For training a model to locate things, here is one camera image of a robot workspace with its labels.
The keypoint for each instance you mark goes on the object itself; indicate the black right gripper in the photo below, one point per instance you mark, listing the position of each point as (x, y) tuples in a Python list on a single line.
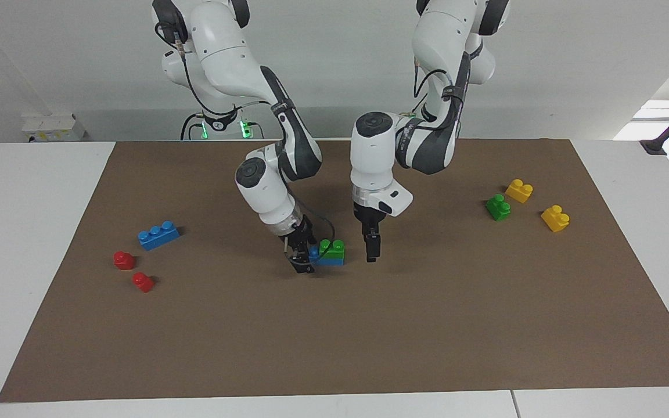
[(298, 235)]

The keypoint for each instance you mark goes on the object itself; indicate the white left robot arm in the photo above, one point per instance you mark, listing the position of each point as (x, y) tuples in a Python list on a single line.
[(372, 157)]

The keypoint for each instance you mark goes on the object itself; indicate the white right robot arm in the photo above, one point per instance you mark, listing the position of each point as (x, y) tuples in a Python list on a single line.
[(265, 191)]

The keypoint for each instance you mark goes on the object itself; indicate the green two-stud toy block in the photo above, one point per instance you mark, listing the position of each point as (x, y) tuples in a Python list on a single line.
[(333, 248), (498, 209)]

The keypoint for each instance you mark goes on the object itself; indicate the blue three-stud toy block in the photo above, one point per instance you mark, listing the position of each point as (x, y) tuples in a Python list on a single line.
[(159, 237), (331, 261)]

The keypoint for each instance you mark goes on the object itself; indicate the red one-stud toy block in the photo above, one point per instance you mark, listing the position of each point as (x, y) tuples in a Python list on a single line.
[(144, 283), (123, 261)]

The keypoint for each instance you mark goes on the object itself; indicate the yellow two-stud toy block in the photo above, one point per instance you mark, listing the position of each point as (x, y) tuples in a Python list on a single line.
[(555, 219), (518, 191)]

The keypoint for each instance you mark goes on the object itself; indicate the brown table mat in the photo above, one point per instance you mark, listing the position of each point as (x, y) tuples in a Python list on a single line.
[(334, 325)]

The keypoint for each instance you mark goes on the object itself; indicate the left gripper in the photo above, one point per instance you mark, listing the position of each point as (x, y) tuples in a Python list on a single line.
[(387, 200)]

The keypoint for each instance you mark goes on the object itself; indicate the white wall socket box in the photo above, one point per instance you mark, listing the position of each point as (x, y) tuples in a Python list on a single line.
[(53, 129)]

